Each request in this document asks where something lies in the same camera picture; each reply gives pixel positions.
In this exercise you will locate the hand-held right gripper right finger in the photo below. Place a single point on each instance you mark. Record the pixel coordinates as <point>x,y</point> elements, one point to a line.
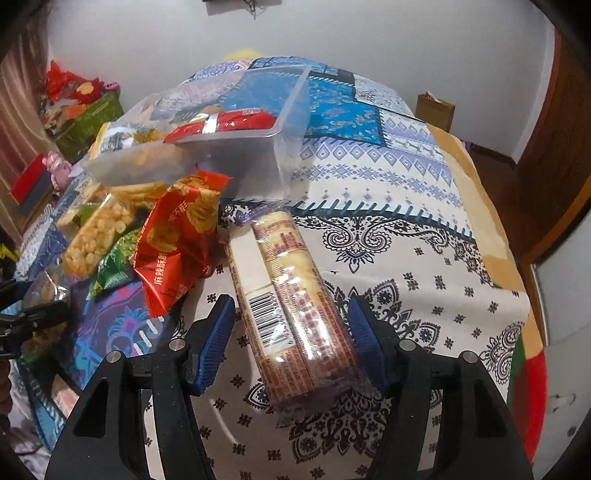
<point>367,344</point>

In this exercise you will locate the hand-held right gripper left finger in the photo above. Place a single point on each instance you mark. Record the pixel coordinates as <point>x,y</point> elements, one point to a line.
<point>213,344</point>

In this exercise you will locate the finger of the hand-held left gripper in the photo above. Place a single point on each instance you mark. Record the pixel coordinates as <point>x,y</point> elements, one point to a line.
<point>34,323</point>

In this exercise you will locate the long cracker packet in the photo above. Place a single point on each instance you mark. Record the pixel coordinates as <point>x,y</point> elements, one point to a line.
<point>295,318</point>

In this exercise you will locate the clear plastic container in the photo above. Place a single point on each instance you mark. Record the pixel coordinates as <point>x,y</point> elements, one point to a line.
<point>240,161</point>

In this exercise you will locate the small clear snack packet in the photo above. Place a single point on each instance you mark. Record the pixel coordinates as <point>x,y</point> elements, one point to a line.
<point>44,288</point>

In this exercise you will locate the green snack packet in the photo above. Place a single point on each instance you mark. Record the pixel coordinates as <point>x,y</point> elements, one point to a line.
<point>115,267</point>

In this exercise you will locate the clear packet of yellow puffs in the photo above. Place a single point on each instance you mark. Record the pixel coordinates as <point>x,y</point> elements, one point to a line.
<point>94,237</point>

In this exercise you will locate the red orange snack packet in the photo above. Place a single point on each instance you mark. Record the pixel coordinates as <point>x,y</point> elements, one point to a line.
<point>180,240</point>

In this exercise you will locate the red flat box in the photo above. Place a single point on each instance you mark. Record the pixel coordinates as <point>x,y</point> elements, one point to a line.
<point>27,184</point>

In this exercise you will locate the pink plush toy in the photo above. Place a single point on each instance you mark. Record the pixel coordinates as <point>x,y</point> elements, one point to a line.
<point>56,170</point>

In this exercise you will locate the beige red green blanket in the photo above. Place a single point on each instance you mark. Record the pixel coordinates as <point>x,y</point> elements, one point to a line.
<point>531,392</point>

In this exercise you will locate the clear bag of yellow chips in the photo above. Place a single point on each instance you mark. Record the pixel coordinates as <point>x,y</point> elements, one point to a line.
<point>143,157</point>

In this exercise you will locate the white cabinet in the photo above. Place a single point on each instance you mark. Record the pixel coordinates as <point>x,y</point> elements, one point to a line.
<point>565,314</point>

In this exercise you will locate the green box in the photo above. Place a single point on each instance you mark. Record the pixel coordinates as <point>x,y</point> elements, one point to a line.
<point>90,124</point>

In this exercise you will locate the brown curtain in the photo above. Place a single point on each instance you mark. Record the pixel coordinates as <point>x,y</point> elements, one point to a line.
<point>21,101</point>

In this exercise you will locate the red packet with silver band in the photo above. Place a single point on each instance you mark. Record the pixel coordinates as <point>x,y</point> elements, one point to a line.
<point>231,121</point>

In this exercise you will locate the green basket with items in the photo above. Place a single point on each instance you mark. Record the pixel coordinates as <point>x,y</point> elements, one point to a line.
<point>74,87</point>

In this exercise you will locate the brown cardboard box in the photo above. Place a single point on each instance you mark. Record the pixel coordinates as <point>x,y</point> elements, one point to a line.
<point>435,110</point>

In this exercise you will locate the brown wooden door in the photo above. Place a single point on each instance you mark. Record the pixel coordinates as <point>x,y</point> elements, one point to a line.
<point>556,147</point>

